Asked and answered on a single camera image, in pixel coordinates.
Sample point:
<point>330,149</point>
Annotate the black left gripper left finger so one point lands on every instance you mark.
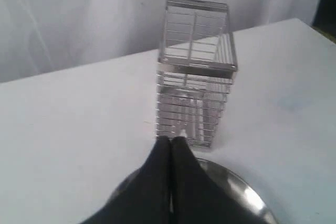
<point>146,199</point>

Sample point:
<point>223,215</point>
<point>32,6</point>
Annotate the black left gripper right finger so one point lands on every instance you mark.
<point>197,198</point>

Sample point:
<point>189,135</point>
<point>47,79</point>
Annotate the wire metal utensil holder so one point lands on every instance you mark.
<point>196,69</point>

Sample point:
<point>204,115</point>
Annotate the round stainless steel plate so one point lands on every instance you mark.
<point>230,183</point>

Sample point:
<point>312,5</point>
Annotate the white backdrop curtain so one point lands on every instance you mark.
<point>40,36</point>

